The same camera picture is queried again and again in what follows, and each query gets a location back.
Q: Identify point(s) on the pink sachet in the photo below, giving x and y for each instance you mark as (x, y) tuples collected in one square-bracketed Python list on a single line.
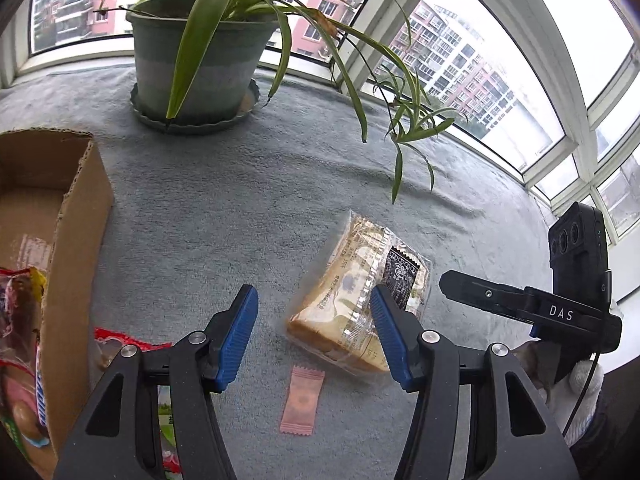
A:
[(302, 400)]

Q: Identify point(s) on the cardboard box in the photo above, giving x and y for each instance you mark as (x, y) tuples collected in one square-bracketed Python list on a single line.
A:
[(80, 210)]

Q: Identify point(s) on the brown chocolate bar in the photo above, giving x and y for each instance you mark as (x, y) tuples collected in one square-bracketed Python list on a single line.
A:
[(42, 385)]

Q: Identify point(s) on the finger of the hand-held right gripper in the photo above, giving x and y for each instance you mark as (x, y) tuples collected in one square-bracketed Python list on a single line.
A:
[(536, 331), (485, 295)]

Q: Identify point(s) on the red snack packet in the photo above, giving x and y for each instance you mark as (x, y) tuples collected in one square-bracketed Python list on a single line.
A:
[(120, 342)]

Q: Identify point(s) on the green spider plant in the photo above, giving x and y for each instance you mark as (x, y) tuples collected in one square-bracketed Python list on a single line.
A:
[(210, 10)]

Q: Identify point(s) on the clear egg candy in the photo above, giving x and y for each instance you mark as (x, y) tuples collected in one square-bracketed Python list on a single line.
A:
[(25, 417)]

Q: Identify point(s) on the grey-green pot saucer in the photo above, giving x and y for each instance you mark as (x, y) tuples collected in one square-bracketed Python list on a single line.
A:
[(150, 117)]

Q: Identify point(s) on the grey-green plant pot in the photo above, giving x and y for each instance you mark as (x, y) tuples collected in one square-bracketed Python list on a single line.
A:
[(160, 60)]

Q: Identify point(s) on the person's right hand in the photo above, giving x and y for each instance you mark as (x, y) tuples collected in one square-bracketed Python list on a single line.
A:
[(582, 390)]

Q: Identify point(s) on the white window frame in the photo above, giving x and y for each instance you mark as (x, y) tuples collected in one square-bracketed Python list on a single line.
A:
[(550, 35)]

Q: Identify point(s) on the person's right forearm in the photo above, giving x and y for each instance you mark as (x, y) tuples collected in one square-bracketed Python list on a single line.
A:
[(615, 435)]

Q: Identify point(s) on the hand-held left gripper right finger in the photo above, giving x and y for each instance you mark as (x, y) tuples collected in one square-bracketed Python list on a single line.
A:
[(392, 335)]

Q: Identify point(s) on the clear bagged bread slices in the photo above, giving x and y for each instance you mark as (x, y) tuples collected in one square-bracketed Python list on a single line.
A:
[(345, 300)]

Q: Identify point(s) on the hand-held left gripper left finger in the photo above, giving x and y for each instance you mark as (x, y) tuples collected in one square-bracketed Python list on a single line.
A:
[(237, 335)]

